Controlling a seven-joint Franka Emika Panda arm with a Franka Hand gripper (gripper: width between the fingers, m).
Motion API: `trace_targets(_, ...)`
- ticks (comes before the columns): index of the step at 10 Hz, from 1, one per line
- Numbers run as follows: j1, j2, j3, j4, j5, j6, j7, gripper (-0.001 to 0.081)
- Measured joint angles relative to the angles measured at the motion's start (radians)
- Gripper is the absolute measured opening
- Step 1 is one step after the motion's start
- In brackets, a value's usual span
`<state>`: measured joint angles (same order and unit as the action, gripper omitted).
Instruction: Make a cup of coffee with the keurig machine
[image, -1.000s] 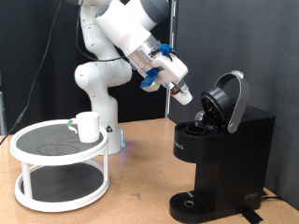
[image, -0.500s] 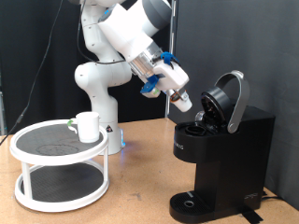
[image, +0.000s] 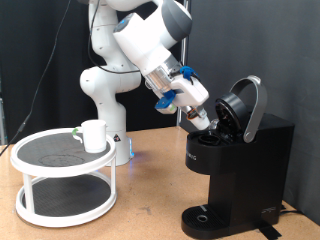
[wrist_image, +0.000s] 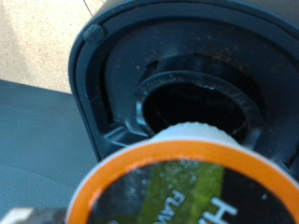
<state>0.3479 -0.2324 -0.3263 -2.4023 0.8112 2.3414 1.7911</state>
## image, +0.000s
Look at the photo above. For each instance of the silver vertical pole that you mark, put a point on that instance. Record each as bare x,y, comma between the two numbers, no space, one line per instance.
184,53

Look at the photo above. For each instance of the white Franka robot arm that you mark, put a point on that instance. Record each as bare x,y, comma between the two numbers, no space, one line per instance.
100,83

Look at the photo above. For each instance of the black Keurig coffee machine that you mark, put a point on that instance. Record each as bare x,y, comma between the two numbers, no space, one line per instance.
250,173

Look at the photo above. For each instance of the white K-cup coffee pod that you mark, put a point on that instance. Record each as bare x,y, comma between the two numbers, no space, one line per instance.
201,124

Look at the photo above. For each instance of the black tape strip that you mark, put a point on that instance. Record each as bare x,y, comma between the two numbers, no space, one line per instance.
269,232

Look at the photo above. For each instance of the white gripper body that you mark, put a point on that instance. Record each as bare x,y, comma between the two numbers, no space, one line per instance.
191,91

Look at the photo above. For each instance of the grey metal frame post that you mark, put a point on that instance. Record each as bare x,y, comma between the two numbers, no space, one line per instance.
2,126

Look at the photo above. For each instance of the blue mounted wrist camera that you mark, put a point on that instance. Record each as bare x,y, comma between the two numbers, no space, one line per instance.
165,101

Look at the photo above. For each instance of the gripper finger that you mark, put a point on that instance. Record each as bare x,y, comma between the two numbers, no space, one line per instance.
190,111
202,112

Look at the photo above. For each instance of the white two-tier turntable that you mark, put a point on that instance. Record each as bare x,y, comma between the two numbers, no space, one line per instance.
43,150

